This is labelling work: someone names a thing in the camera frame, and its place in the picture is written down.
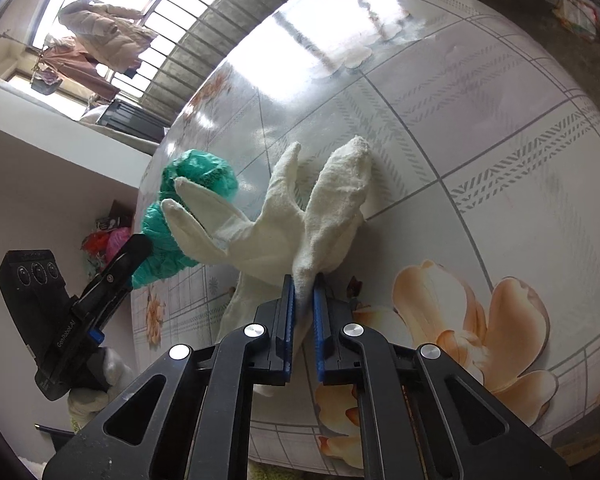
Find pile of floor trash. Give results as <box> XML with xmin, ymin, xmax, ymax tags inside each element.
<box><xmin>545</xmin><ymin>0</ymin><xmax>600</xmax><ymax>41</ymax></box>

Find floral table cloth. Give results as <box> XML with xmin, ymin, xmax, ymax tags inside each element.
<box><xmin>137</xmin><ymin>0</ymin><xmax>600</xmax><ymax>479</ymax></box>

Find green plastic bag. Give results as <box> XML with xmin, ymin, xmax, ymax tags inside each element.
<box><xmin>130</xmin><ymin>148</ymin><xmax>240</xmax><ymax>290</ymax></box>

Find black plastic crate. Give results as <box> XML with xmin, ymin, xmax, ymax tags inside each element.
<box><xmin>96</xmin><ymin>99</ymin><xmax>170</xmax><ymax>143</ymax></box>

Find metal balcony railing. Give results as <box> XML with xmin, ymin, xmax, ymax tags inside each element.
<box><xmin>111</xmin><ymin>0</ymin><xmax>287</xmax><ymax>122</ymax></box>

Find pink hanging garment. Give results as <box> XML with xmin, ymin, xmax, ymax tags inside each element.
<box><xmin>40</xmin><ymin>38</ymin><xmax>119</xmax><ymax>101</ymax></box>

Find beige hanging jacket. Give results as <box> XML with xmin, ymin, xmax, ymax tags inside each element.
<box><xmin>57</xmin><ymin>0</ymin><xmax>157</xmax><ymax>74</ymax></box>

